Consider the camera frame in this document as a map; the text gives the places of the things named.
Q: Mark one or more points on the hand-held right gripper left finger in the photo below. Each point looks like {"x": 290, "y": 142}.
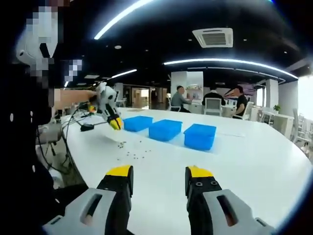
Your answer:
{"x": 80, "y": 210}

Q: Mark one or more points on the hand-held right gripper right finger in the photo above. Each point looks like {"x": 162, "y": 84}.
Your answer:
{"x": 234, "y": 215}

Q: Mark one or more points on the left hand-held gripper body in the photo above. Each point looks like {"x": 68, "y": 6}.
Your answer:
{"x": 107, "y": 96}

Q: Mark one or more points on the blue plastic bin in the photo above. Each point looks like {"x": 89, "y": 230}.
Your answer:
{"x": 199, "y": 138}
{"x": 165, "y": 131}
{"x": 137, "y": 123}

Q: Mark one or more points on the group of resistors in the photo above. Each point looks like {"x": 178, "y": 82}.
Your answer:
{"x": 121, "y": 146}

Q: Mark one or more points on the short ceiling light strip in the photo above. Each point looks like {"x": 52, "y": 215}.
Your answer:
{"x": 122, "y": 73}

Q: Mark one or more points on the black computer mouse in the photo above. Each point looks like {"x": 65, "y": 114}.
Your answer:
{"x": 87, "y": 127}

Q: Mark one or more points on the long curved ceiling light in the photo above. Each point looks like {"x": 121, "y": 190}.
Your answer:
{"x": 117, "y": 19}

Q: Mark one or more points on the person's dark clothing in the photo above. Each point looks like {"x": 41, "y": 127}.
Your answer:
{"x": 19, "y": 147}

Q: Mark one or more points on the white chest-worn device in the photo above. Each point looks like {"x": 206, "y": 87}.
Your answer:
{"x": 24, "y": 55}

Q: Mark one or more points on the white office chair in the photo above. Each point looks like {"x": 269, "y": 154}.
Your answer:
{"x": 212, "y": 106}

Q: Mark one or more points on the potted plant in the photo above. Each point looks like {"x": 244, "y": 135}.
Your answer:
{"x": 276, "y": 107}

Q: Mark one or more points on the ceiling air vent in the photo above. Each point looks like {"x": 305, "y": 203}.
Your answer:
{"x": 212, "y": 38}

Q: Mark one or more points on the curved ceiling light strip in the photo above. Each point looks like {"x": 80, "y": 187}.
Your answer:
{"x": 232, "y": 60}

